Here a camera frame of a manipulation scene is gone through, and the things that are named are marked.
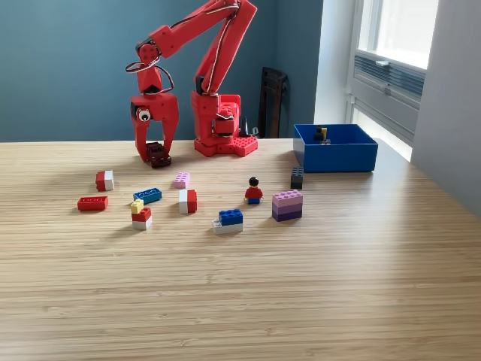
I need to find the dark red toy car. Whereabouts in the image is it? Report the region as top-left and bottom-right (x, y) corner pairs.
(145, 141), (173, 169)

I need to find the small red white brick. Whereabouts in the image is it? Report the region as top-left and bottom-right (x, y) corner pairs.
(95, 170), (115, 192)

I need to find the blue plastic bin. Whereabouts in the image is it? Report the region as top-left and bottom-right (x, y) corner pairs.
(292, 123), (379, 174)

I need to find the flat blue brick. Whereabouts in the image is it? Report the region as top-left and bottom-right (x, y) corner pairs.
(132, 187), (163, 205)

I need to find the tall red white brick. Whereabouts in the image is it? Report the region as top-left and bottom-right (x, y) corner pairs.
(178, 189), (198, 215)

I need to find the black metal clamp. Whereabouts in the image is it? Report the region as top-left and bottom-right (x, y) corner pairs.
(240, 117), (261, 138)

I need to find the yellow red white brick stack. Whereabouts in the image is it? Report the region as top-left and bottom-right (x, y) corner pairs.
(130, 199), (153, 231)

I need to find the toy figure red shirt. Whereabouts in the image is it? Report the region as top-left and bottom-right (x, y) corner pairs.
(244, 176), (265, 205)

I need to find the blue white brick stack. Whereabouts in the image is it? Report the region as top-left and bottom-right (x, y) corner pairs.
(211, 208), (244, 235)

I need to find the dark folded chair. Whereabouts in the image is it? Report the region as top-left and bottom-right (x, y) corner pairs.
(257, 66), (291, 139)

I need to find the black brick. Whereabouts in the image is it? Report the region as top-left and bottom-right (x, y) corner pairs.
(289, 166), (304, 190)

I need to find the pink purple brick stack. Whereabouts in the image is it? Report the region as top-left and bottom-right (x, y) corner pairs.
(271, 190), (304, 223)

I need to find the grey vent grille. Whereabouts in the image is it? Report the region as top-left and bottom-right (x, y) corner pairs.
(353, 54), (426, 99)

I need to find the white window frame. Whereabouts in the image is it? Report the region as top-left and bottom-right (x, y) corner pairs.
(351, 0), (440, 71)

